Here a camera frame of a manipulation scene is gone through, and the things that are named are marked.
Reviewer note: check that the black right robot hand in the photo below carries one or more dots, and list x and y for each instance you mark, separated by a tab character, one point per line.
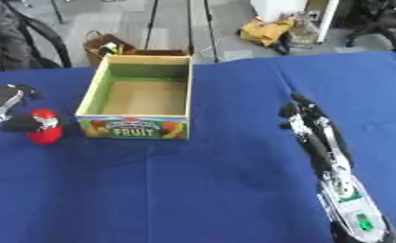
317	139

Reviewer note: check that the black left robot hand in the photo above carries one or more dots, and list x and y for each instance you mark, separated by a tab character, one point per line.
10	107

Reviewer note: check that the red toy fruit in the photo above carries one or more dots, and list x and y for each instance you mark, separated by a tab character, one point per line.
45	133

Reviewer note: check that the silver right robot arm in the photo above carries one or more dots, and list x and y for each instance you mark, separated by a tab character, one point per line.
353	205

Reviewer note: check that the tan cardboard box green inside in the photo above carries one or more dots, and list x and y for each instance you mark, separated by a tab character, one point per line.
145	98

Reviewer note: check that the black chair with grey coat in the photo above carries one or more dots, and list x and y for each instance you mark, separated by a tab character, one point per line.
15	34

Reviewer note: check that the brown woven basket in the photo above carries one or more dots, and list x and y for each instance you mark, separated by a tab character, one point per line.
104	47

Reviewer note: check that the yellow bag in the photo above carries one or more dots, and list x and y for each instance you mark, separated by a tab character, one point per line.
267	31

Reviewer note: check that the white cabinet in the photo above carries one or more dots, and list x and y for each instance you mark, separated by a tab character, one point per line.
295	14

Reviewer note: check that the black office chair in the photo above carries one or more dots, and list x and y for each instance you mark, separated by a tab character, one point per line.
381	22

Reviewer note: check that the black tripod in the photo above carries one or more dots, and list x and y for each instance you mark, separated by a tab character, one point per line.
187	25

